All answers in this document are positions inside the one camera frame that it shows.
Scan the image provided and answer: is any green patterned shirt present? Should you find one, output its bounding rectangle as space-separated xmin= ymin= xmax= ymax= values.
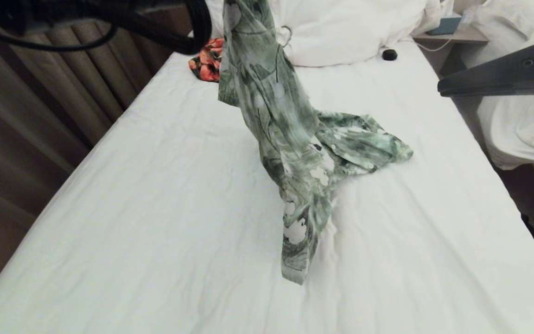
xmin=218 ymin=0 xmax=414 ymax=286

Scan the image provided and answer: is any bed with white sheet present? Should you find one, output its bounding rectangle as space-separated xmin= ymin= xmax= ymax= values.
xmin=0 ymin=40 xmax=534 ymax=334

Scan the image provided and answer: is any white duvet on right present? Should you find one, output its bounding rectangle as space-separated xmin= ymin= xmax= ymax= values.
xmin=452 ymin=0 xmax=534 ymax=219

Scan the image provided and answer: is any wooden nightstand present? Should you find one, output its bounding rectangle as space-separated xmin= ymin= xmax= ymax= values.
xmin=412 ymin=25 xmax=489 ymax=77

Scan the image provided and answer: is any teal box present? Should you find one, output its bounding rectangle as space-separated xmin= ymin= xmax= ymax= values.
xmin=426 ymin=13 xmax=463 ymax=36

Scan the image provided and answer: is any white pillow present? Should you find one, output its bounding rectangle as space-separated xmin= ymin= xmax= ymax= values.
xmin=206 ymin=0 xmax=443 ymax=68

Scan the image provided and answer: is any red floral garment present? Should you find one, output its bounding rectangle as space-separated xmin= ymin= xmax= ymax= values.
xmin=188 ymin=38 xmax=225 ymax=83

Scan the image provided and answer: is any beige curtain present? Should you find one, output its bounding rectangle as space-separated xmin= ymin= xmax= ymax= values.
xmin=0 ymin=18 xmax=194 ymax=316

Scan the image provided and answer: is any white cable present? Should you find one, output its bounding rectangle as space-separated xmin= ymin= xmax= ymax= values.
xmin=401 ymin=37 xmax=454 ymax=52

